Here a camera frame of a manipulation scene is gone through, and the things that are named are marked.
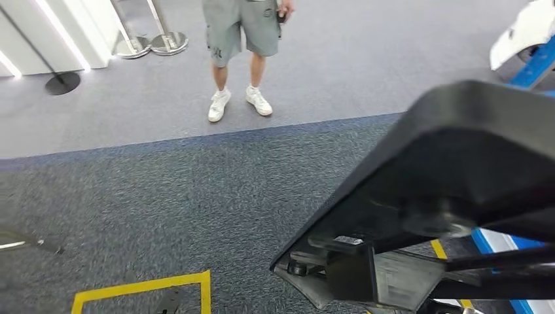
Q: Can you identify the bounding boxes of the chrome stanchion post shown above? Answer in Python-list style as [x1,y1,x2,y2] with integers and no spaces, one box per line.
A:
[146,0,189,56]
[110,0,152,60]

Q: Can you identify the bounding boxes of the black pole stand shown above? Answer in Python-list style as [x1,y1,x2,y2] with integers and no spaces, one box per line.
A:
[0,4,82,96]

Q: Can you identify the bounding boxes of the white car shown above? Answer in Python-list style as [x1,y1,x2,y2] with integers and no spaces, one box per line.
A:
[490,0,555,73]

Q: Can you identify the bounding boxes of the black plastic part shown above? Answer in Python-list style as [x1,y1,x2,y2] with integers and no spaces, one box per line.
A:
[269,80,555,314]

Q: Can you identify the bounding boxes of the white lit display panel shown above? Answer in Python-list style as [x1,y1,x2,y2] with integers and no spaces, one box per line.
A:
[0,0,124,79]

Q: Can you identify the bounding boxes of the blue metal shelf rack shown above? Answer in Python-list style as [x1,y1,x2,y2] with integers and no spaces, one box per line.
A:
[470,37,555,314]

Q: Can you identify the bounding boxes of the person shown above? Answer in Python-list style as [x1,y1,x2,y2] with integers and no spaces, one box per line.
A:
[201,0,296,124]

